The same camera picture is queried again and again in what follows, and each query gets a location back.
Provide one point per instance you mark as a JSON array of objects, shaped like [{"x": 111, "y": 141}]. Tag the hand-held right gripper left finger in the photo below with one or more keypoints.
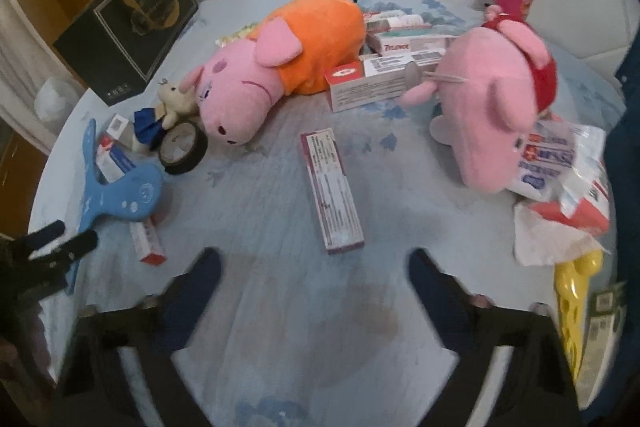
[{"x": 195, "y": 292}]

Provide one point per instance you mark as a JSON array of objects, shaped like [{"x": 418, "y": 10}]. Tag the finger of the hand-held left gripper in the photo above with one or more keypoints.
[
  {"x": 70, "y": 249},
  {"x": 42, "y": 234}
]

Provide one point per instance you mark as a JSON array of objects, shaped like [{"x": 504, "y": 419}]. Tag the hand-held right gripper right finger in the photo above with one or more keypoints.
[{"x": 435, "y": 292}]

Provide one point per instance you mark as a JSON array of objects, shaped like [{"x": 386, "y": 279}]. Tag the blue whale clip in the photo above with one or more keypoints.
[{"x": 125, "y": 192}]

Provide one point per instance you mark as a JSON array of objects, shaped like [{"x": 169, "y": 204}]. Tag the black tape roll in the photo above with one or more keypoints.
[{"x": 170, "y": 164}]

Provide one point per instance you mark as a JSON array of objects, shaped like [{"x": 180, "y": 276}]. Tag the long pink box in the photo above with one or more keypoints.
[{"x": 332, "y": 192}]

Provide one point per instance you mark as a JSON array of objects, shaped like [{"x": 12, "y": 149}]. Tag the pink pig plush red dress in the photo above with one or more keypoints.
[{"x": 480, "y": 107}]

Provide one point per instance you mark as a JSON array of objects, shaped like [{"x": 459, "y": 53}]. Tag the blue plastic crate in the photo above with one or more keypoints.
[{"x": 620, "y": 147}]

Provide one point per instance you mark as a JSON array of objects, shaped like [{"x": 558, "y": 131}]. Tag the pink pig plush orange dress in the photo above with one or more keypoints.
[{"x": 300, "y": 47}]

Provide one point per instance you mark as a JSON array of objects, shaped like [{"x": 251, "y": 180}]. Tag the small red white box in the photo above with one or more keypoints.
[{"x": 147, "y": 242}]

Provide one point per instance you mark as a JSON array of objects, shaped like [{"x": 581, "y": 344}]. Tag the white blue red box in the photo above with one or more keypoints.
[{"x": 114, "y": 159}]

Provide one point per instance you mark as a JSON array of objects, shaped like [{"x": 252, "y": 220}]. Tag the crumpled white paper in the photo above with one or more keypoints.
[{"x": 540, "y": 242}]

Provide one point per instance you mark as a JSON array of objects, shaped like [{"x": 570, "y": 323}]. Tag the clear plastic bag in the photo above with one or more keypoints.
[{"x": 57, "y": 99}]

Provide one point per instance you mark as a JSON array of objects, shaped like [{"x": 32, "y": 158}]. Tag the yellow plastic tongs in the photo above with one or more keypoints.
[{"x": 575, "y": 307}]

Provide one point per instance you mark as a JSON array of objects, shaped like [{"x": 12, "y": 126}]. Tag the red medicine box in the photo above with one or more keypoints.
[{"x": 575, "y": 217}]

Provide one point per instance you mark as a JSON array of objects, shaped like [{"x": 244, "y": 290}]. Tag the white green box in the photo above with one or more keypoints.
[{"x": 602, "y": 342}]

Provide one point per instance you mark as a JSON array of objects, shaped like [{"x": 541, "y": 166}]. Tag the blue white sachet pack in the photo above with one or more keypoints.
[{"x": 555, "y": 162}]

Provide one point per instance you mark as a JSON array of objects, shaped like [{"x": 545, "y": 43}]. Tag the small teddy bear blue skirt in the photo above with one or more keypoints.
[{"x": 175, "y": 102}]

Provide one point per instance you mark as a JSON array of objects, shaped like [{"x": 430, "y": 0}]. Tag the white box with red end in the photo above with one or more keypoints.
[{"x": 370, "y": 87}]

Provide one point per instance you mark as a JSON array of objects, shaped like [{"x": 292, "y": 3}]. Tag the black cardboard box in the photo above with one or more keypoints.
[{"x": 125, "y": 32}]

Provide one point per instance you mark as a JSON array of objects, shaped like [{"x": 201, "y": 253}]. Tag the white box red lettering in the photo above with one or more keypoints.
[{"x": 410, "y": 43}]

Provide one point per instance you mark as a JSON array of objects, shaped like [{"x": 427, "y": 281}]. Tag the yellowish snack bag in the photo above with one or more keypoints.
[{"x": 237, "y": 34}]

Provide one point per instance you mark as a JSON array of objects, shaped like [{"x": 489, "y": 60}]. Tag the white red tube box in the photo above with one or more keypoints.
[{"x": 395, "y": 21}]

